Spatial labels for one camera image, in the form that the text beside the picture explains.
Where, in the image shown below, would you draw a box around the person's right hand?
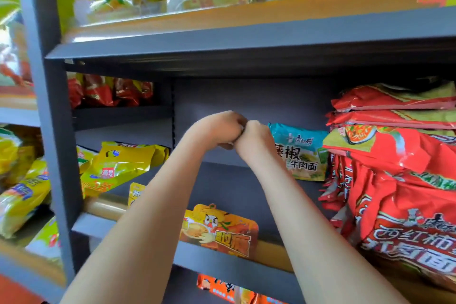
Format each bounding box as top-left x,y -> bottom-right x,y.
233,120 -> 285,172

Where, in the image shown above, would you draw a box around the person's left hand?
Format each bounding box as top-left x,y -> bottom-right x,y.
183,110 -> 248,162

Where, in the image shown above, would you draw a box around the teal instant noodle packet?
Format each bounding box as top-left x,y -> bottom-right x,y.
267,123 -> 329,182

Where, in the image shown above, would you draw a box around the grey metal shelf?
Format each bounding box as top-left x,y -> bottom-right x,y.
0,0 -> 456,304

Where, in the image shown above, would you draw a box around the person's right forearm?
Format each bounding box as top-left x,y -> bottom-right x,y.
249,161 -> 410,304

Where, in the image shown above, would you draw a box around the person's left forearm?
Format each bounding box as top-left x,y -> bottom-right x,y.
60,143 -> 218,304

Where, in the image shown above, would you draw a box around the orange cartoon shelf tag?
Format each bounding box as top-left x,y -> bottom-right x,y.
179,203 -> 260,259

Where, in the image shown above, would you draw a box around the row of dark red packets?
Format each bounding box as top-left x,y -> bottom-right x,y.
67,72 -> 154,108

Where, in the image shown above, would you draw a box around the stack of red packets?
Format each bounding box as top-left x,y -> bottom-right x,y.
319,81 -> 456,292

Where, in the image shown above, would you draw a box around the orange snack packets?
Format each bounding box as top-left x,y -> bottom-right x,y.
197,273 -> 285,304

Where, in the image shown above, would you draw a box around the pile of yellow packets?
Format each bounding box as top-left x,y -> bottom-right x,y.
0,127 -> 52,240

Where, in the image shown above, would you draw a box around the yellow green snack packet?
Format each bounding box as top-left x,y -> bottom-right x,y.
25,216 -> 63,265

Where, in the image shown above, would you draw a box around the lime green snack bags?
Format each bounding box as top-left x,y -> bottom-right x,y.
0,0 -> 35,87

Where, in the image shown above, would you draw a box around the yellow handled snack bag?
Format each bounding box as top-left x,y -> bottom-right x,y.
80,145 -> 157,200
101,142 -> 170,169

